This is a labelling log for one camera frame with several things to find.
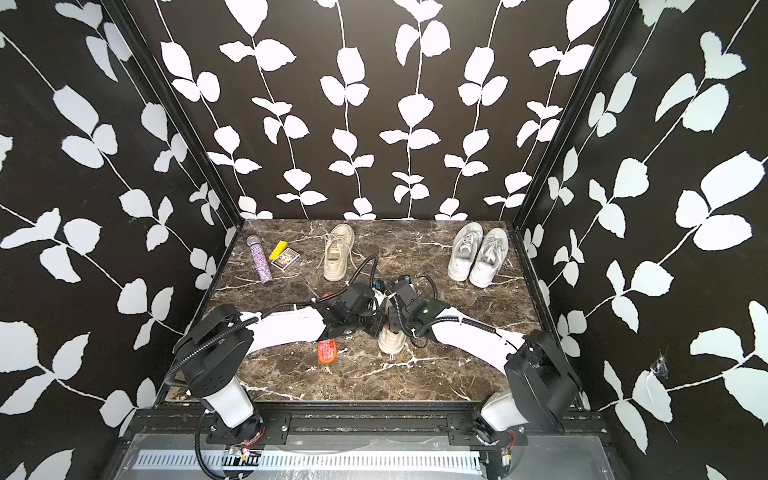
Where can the white ventilation grille strip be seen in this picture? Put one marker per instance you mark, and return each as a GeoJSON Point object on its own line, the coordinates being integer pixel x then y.
{"type": "Point", "coordinates": [278, 460]}

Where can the purple card box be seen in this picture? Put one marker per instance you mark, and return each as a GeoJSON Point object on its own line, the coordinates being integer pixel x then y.
{"type": "Point", "coordinates": [286, 259]}

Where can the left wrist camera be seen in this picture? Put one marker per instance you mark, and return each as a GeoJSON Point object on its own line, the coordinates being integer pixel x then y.
{"type": "Point", "coordinates": [379, 290]}

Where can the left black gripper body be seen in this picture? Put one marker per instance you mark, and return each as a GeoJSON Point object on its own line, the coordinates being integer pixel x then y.
{"type": "Point", "coordinates": [367, 321]}

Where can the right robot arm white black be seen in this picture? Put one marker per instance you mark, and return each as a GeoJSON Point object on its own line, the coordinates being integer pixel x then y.
{"type": "Point", "coordinates": [542, 385]}

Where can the purple glitter bottle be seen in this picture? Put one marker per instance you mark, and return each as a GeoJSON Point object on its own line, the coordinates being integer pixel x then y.
{"type": "Point", "coordinates": [259, 257]}

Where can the white sneaker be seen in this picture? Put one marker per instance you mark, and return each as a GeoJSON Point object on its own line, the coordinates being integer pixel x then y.
{"type": "Point", "coordinates": [465, 247]}
{"type": "Point", "coordinates": [490, 258]}

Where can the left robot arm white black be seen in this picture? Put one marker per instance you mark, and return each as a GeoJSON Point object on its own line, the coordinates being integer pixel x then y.
{"type": "Point", "coordinates": [207, 359]}

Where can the yellow small block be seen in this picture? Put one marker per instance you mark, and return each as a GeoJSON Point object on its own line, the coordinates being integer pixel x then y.
{"type": "Point", "coordinates": [278, 250]}

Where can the white sneaker inner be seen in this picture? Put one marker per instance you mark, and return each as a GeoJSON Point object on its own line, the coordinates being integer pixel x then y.
{"type": "Point", "coordinates": [465, 247]}

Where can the red orange insole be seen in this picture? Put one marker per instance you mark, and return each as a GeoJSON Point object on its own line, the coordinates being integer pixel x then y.
{"type": "Point", "coordinates": [327, 351]}

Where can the beige lace sneaker one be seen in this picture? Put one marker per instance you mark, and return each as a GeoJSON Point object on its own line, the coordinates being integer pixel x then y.
{"type": "Point", "coordinates": [337, 251]}
{"type": "Point", "coordinates": [389, 342]}

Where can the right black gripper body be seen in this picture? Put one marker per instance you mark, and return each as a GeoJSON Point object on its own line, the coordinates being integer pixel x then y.
{"type": "Point", "coordinates": [396, 319]}

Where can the white sneaker outer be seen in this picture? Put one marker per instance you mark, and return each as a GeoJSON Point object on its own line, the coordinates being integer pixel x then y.
{"type": "Point", "coordinates": [490, 258]}

